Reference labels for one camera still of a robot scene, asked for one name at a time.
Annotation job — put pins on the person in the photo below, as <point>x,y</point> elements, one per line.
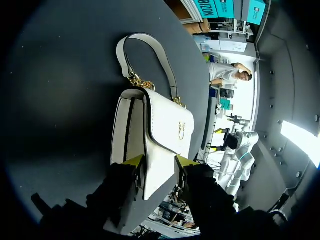
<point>222,72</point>

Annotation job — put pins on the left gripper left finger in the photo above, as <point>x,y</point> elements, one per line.
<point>120,190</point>

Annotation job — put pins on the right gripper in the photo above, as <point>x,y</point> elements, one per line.
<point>231,142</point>

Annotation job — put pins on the white handbag with gold clasp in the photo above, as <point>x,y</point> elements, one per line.
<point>170,120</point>

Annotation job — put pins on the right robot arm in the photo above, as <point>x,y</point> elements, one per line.
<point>247,140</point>

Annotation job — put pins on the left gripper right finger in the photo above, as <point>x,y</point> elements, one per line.
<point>202,190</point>

